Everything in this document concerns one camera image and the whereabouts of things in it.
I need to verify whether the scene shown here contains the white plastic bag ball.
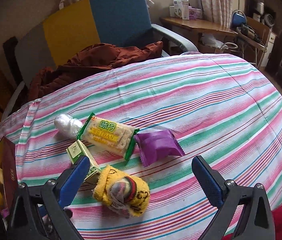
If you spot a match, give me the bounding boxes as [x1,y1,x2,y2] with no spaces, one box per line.
[54,114,83,139]

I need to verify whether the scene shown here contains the purple snack pouch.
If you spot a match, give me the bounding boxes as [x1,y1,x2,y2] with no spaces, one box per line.
[134,129,185,167]

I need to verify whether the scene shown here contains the green white small carton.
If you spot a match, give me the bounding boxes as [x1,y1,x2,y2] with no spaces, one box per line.
[66,139,102,184]

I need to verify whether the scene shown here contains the yellow knitted sock roll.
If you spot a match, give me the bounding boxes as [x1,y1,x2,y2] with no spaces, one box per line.
[93,165,150,218]

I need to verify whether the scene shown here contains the large Weidan cracker pack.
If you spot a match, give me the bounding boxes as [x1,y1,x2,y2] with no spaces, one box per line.
[77,113,139,161]

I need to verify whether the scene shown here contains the wooden side table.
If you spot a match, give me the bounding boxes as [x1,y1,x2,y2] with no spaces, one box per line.
[160,17,238,53]

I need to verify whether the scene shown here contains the pink curtain right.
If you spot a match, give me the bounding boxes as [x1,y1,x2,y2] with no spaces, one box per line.
[201,0,233,28]

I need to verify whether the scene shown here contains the tricolour armchair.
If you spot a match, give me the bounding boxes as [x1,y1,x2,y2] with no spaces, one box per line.
[2,0,197,118]

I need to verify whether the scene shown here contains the red gold gift box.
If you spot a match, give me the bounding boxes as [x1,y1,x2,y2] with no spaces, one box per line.
[0,137,18,217]

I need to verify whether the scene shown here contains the rust red jacket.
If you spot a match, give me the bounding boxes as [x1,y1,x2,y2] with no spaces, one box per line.
[28,41,163,101]

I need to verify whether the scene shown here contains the striped bed quilt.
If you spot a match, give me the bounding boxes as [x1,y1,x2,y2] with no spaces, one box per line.
[0,54,282,239]

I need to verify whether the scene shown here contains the pink box on table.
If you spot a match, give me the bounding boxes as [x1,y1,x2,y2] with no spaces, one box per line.
[189,7,203,20]

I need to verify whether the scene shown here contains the white boxes on table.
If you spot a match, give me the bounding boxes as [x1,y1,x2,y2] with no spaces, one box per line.
[169,0,189,20]

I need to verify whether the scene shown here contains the white plastic bag under table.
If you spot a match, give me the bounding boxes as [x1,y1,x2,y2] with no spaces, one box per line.
[201,34,238,50]

